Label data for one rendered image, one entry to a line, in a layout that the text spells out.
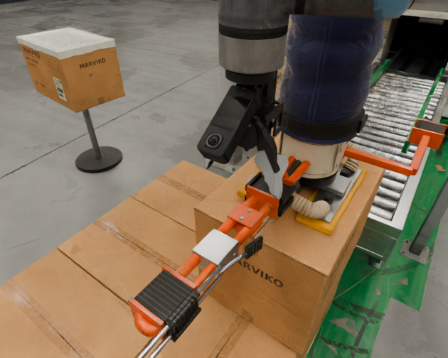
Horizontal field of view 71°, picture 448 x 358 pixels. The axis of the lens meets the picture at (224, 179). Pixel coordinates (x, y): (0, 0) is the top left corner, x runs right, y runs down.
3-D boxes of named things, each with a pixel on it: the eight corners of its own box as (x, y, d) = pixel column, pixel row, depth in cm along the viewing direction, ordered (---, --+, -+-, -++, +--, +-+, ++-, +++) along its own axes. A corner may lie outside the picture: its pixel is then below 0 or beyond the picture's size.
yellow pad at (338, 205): (337, 164, 108) (340, 151, 105) (367, 174, 103) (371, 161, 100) (294, 221, 85) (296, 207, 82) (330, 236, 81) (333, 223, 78)
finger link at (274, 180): (305, 181, 53) (281, 132, 50) (289, 199, 49) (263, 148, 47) (290, 184, 55) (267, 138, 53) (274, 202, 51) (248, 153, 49)
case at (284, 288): (276, 201, 153) (286, 127, 129) (360, 236, 134) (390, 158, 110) (199, 289, 114) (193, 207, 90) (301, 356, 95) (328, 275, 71)
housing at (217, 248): (212, 241, 66) (212, 226, 63) (240, 256, 63) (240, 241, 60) (191, 263, 61) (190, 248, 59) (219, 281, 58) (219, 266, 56)
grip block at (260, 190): (259, 187, 81) (261, 167, 78) (294, 201, 77) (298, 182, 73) (242, 204, 76) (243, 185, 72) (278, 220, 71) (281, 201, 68)
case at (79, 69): (35, 91, 244) (15, 36, 220) (83, 77, 269) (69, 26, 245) (76, 113, 213) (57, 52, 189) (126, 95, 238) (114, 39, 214)
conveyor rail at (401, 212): (440, 94, 295) (449, 74, 284) (446, 95, 293) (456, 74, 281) (377, 252, 145) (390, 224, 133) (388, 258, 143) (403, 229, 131)
